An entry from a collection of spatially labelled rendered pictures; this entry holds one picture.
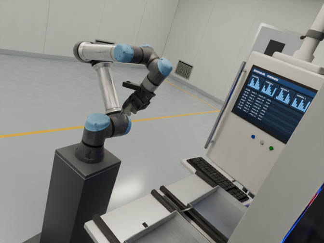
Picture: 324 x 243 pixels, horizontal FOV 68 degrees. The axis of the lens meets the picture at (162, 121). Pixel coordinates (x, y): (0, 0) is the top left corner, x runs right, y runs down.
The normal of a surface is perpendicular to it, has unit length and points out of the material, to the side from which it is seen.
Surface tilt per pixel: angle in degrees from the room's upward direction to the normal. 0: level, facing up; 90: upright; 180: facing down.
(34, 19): 90
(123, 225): 0
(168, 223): 0
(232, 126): 90
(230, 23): 90
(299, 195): 90
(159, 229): 0
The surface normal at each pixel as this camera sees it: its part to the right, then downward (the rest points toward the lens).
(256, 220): -0.66, 0.09
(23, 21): 0.68, 0.48
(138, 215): 0.31, -0.87
